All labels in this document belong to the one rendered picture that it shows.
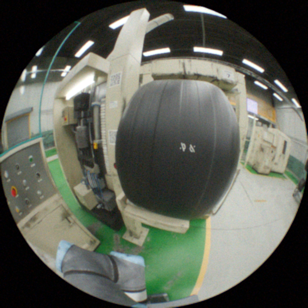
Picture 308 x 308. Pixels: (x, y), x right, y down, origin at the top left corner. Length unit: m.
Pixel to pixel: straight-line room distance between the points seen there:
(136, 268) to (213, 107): 0.37
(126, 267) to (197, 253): 1.21
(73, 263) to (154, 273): 1.14
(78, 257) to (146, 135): 0.26
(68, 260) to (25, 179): 0.56
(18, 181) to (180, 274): 1.52
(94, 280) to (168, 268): 1.17
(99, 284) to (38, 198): 0.66
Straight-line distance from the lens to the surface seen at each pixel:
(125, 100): 0.43
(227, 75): 0.77
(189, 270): 1.37
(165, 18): 1.53
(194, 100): 0.18
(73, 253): 0.22
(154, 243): 1.34
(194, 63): 0.74
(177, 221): 0.50
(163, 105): 0.17
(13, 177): 0.73
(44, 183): 0.72
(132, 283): 0.29
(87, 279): 0.17
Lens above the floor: 1.29
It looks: 20 degrees down
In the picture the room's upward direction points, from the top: 3 degrees clockwise
